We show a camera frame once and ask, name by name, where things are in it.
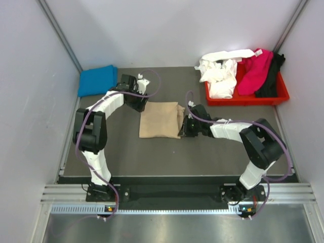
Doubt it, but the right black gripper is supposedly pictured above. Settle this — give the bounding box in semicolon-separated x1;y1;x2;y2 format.
178;115;202;138

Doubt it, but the beige t shirt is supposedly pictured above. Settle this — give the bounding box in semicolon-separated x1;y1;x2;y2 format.
139;102;185;139

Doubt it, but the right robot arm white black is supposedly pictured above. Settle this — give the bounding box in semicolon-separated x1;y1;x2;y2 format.
178;101;286;205

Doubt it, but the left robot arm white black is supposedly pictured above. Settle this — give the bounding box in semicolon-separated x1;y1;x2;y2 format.
72;73;150;202

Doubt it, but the folded blue t shirt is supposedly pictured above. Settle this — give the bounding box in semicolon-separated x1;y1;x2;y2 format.
77;65;118;98

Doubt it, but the white t shirt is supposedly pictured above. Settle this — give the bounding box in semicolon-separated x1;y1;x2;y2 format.
194;49;255;99

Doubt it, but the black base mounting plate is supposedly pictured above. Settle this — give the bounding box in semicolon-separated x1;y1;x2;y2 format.
85;175;266;210

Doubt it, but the pink t shirt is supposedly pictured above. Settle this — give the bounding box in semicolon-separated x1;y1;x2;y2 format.
237;49;273;96

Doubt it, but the black t shirt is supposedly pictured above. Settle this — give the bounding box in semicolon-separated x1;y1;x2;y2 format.
255;53;286;98

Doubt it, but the red plastic bin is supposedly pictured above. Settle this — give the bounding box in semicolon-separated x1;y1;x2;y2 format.
205;72;290;106

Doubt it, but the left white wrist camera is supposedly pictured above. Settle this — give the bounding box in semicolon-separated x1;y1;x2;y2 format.
137;73;150;95

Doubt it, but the aluminium frame rail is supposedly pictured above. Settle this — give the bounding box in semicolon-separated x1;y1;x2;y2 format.
40;183;316;204

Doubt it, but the grey slotted cable duct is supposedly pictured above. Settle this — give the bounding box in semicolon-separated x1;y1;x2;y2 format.
51;204;253;215

